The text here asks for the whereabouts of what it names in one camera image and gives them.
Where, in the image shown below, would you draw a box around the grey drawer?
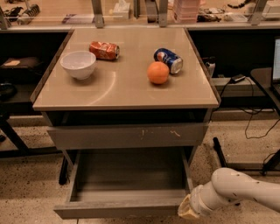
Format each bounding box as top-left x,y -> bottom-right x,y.
54,147 -> 193,220
47,122 -> 208,151

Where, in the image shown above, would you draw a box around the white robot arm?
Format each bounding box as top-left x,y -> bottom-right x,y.
178,167 -> 280,219

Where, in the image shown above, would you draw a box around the grey drawer cabinet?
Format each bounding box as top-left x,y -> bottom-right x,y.
30,26 -> 222,186

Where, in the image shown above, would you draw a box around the black floor bar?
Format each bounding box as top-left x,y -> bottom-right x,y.
213,137 -> 228,167

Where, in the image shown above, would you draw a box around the orange fruit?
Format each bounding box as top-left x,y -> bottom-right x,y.
147,61 -> 170,85

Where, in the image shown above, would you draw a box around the black power adapter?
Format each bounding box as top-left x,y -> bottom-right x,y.
230,74 -> 245,84

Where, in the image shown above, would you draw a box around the blue soda can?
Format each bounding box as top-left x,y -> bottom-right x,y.
154,48 -> 183,74

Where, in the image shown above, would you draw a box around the crushed orange soda can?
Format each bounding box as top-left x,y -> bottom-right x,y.
89,41 -> 120,60

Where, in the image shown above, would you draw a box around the white bowl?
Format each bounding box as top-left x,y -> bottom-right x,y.
60,51 -> 96,80

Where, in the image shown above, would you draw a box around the laptop computer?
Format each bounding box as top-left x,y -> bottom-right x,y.
270,37 -> 280,100

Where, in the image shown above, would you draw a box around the pink stacked trays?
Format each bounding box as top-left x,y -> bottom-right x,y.
173,0 -> 200,24

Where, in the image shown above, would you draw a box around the tissue box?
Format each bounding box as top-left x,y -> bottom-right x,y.
113,0 -> 130,19

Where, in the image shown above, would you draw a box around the black cable on floor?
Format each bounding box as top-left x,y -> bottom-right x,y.
239,76 -> 280,140

